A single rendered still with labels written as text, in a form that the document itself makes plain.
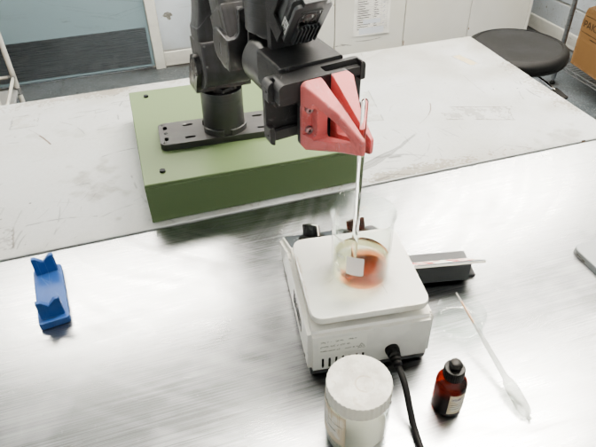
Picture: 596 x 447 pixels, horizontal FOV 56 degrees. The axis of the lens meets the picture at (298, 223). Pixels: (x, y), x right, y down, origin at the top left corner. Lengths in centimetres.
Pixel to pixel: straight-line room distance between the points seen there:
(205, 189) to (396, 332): 36
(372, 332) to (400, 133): 50
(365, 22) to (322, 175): 243
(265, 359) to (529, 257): 37
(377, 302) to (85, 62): 318
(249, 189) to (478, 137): 42
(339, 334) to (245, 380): 12
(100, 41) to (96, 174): 264
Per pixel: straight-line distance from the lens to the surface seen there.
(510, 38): 220
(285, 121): 54
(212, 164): 81
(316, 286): 57
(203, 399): 60
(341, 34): 319
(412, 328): 58
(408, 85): 117
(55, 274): 77
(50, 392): 66
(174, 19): 356
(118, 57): 360
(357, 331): 56
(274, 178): 81
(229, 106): 84
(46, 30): 356
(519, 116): 110
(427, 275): 70
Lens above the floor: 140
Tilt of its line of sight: 39 degrees down
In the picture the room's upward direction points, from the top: 2 degrees counter-clockwise
